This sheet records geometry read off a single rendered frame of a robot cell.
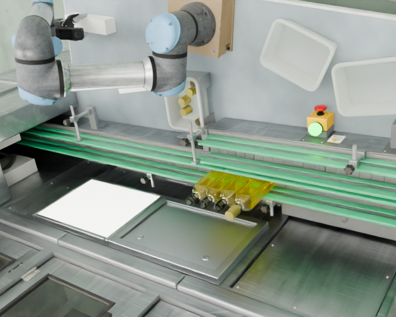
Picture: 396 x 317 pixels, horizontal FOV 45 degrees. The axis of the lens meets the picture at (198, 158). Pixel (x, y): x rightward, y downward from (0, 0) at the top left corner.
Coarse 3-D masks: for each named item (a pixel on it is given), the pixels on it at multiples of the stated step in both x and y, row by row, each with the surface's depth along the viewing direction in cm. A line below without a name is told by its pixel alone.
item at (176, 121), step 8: (192, 80) 181; (168, 96) 193; (176, 96) 197; (192, 96) 194; (200, 96) 183; (168, 104) 194; (176, 104) 198; (192, 104) 195; (200, 104) 184; (168, 112) 195; (176, 112) 198; (192, 112) 197; (200, 112) 185; (168, 120) 197; (176, 120) 199; (184, 120) 200; (192, 120) 199; (200, 120) 187; (176, 128) 196; (184, 128) 194; (192, 128) 192
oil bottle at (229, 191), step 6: (234, 180) 169; (240, 180) 168; (246, 180) 168; (228, 186) 166; (234, 186) 165; (240, 186) 165; (222, 192) 163; (228, 192) 162; (234, 192) 162; (228, 198) 161; (228, 204) 163
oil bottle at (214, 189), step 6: (228, 174) 174; (216, 180) 171; (222, 180) 171; (228, 180) 170; (210, 186) 168; (216, 186) 167; (222, 186) 167; (210, 192) 165; (216, 192) 165; (216, 198) 165
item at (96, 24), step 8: (88, 16) 205; (96, 16) 204; (104, 16) 204; (80, 24) 207; (88, 24) 204; (96, 24) 201; (104, 24) 199; (112, 24) 202; (96, 32) 203; (104, 32) 201; (112, 32) 203
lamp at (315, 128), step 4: (312, 124) 160; (316, 124) 159; (320, 124) 160; (308, 128) 161; (312, 128) 159; (316, 128) 159; (320, 128) 159; (312, 132) 160; (316, 132) 159; (320, 132) 159
